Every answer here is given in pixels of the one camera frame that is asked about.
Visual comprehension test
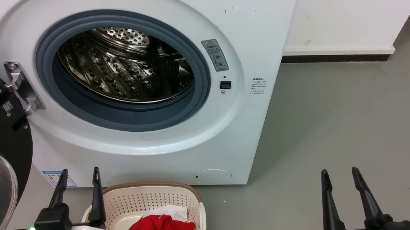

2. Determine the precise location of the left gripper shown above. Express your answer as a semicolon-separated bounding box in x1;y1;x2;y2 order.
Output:
34;164;110;230

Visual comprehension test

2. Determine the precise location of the red cloth garment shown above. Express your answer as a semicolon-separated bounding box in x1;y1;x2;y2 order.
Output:
123;203;197;230

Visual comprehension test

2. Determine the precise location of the cream perforated laundry basket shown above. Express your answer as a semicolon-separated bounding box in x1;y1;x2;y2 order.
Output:
81;177;209;230

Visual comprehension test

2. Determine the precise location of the stainless steel washing machine drum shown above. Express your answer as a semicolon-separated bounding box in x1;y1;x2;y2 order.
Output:
55;24;199;106

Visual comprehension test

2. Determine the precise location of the blue energy label sticker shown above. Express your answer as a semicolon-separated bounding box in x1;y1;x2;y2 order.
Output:
41;169;78;188

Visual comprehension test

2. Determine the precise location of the white front-load washing machine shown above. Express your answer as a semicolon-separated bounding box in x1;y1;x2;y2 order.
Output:
0;0;298;201

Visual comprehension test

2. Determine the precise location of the grey rubber door gasket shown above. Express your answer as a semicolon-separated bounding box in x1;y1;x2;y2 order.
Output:
31;5;215;136

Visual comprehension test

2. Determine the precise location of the metal door hinge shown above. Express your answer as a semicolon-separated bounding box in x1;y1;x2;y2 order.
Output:
1;61;49;117

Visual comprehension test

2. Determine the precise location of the round drain filter cover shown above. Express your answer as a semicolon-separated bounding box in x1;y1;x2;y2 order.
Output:
194;168;233;186

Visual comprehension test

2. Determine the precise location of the small printed text label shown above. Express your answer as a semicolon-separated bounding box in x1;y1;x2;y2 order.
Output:
251;77;268;96

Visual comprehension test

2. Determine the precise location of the white and black baseboard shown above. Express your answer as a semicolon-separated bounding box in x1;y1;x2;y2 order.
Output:
281;39;396;70

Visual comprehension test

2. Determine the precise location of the grey warning sticker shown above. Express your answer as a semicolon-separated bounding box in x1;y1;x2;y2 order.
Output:
200;38;231;73

